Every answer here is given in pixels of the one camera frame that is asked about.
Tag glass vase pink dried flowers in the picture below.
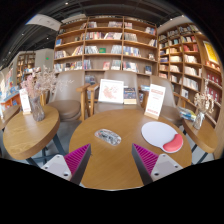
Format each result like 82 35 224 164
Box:
20 66 68 123

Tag colourful book stack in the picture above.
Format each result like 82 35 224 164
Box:
178 106 198 123

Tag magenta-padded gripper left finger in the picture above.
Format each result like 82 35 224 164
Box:
41 143 92 186

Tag brown padded wooden armchair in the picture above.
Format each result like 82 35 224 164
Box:
87 70 145 117
46 69 91 123
143 75 184 127

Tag white hanging ceiling panel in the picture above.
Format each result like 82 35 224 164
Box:
26 13 72 32

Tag round wooden side table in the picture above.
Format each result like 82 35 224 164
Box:
181 116 219 164
2 105 66 168

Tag white sign on wooden base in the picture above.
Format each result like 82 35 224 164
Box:
143 83 167 121

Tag wide wooden bookshelf unit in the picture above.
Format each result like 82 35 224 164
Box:
53 14 159 84

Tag curved wooden bookshelf unit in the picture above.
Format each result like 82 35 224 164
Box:
157 22 224 128

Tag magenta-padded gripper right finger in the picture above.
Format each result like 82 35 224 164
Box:
131 143 184 186

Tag transparent computer mouse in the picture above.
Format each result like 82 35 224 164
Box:
94 128 122 147

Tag small distant bookshelf unit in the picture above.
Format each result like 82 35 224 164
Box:
15 50 37 84

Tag blue book stack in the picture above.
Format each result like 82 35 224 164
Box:
139 84 151 93

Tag dark cover book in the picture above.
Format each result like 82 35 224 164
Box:
123 87 138 105

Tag small white table sign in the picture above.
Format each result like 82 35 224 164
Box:
18 88 33 116

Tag white framed red drawing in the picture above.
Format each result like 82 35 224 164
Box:
98 78 125 105

